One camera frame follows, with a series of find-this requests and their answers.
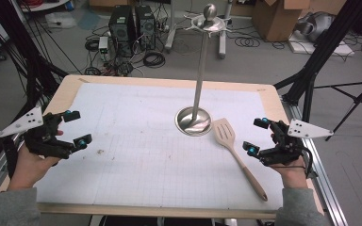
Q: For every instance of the black computer tower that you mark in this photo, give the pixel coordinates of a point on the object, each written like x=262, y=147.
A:
x=145, y=26
x=121, y=29

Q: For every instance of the wooden slotted spatula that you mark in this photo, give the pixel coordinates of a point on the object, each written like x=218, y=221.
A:
x=253, y=183

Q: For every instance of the metal utensil stand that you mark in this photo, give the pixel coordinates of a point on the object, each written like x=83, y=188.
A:
x=198, y=94

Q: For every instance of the person's left hand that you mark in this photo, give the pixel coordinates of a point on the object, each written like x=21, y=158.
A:
x=28, y=168

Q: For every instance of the small white power box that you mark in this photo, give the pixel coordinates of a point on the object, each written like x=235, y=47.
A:
x=103, y=47

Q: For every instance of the person's right hand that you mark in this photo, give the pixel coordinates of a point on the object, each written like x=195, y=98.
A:
x=292, y=175

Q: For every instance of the grey rounded appliance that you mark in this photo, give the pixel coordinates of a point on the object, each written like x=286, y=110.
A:
x=315, y=25

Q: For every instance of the white flat board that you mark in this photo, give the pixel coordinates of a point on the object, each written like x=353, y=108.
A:
x=342, y=49

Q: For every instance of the black tripod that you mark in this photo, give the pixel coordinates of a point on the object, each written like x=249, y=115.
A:
x=356, y=100

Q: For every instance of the clear plastic bag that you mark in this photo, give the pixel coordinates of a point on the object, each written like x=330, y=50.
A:
x=61, y=20

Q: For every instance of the black truss stand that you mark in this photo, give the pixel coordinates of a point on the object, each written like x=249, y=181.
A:
x=323, y=47
x=31, y=62

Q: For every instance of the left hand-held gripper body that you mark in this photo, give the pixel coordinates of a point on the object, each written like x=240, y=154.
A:
x=44, y=142

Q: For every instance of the large cardboard box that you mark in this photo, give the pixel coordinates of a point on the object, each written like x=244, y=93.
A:
x=276, y=20

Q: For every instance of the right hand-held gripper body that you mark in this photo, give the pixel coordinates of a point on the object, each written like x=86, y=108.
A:
x=284, y=147

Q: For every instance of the white rolling stand base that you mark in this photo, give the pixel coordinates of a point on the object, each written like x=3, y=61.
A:
x=222, y=44

